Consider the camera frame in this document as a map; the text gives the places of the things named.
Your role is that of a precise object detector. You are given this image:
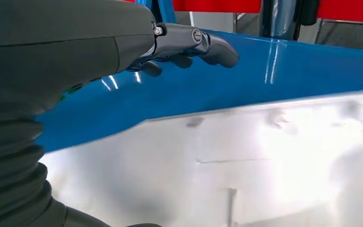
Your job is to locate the blue metal workbench rack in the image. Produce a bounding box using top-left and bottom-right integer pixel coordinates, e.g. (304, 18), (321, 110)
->
(35, 0), (363, 153)

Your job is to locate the red barrier belt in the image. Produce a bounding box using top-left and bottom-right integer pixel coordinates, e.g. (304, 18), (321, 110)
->
(122, 0), (363, 24)

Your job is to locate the black barrier post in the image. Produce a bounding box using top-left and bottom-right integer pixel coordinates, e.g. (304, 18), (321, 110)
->
(258, 0), (320, 41)

